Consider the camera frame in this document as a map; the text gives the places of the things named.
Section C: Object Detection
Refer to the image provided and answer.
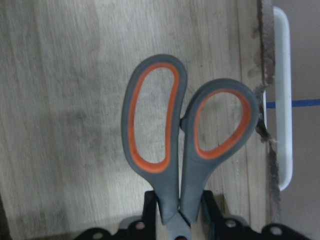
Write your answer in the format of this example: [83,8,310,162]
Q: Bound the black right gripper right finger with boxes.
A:
[201,190,308,240]

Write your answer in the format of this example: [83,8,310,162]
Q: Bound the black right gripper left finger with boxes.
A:
[79,191,157,240]

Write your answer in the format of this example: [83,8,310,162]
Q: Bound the grey orange scissors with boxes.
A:
[121,54,259,240]

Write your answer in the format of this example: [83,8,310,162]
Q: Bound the wooden drawer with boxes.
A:
[0,0,293,240]

